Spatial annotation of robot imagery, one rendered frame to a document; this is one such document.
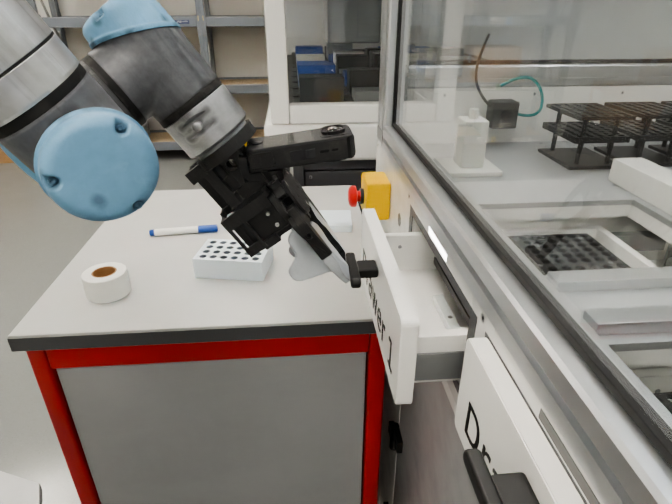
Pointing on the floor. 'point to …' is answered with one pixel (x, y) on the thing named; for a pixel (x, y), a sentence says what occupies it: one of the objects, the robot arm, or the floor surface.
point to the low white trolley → (209, 370)
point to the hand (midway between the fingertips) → (345, 262)
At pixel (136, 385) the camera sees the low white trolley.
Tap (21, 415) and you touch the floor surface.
